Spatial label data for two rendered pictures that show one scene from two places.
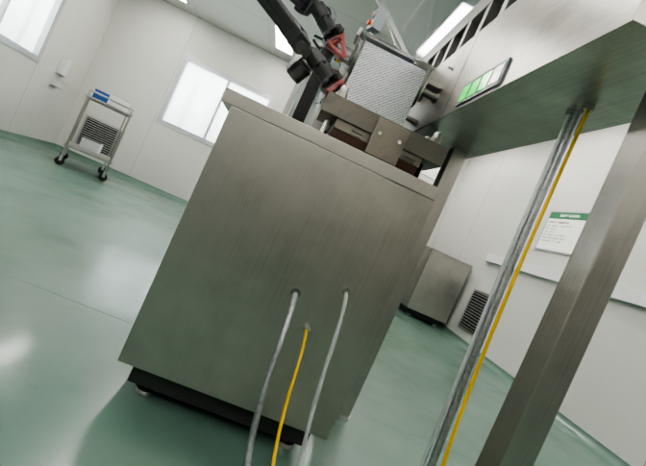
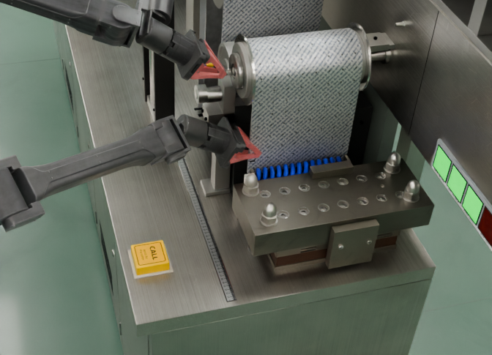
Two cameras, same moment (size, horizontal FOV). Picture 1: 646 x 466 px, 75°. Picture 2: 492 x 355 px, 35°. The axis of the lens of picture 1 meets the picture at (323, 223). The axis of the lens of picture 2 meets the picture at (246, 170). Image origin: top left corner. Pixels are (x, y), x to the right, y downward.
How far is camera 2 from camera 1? 1.53 m
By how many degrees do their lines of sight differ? 42
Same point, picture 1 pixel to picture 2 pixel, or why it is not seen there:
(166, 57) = not seen: outside the picture
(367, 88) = (283, 123)
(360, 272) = not seen: outside the picture
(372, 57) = (274, 83)
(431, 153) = (411, 219)
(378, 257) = (381, 345)
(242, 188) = not seen: outside the picture
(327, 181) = (298, 327)
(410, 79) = (343, 78)
